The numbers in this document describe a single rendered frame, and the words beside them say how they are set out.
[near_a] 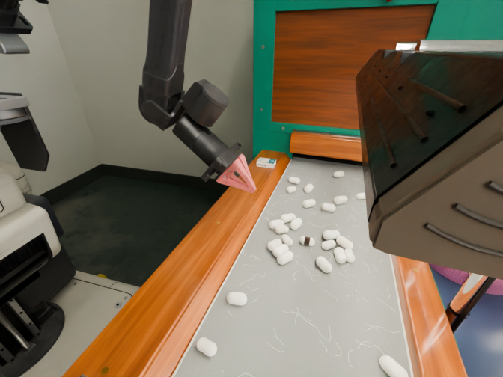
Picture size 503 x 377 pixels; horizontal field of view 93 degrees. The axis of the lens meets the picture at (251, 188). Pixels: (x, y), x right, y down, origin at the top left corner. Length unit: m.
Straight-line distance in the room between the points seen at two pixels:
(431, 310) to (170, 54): 0.58
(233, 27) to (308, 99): 1.03
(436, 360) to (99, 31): 2.39
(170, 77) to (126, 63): 1.77
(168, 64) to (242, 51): 1.34
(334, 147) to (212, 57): 1.24
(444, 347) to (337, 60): 0.74
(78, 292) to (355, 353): 1.05
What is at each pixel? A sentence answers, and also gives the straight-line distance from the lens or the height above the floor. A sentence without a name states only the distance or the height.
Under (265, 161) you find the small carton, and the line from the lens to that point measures 0.81.
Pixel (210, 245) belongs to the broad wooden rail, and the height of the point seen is 0.76.
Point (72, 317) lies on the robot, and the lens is 1.17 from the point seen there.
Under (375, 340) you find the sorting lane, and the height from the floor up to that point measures 0.74.
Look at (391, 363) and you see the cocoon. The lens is 0.43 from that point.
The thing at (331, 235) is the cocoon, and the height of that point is 0.76.
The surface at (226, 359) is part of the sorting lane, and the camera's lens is 0.41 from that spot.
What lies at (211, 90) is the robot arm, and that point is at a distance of 0.47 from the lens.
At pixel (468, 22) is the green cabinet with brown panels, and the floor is 1.17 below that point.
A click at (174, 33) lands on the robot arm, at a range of 0.47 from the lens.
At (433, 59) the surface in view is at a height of 1.11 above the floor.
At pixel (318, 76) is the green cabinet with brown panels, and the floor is 1.03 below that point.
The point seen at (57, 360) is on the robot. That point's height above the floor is 0.28.
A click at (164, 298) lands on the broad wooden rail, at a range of 0.45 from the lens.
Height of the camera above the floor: 1.11
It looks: 30 degrees down
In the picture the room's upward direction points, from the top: straight up
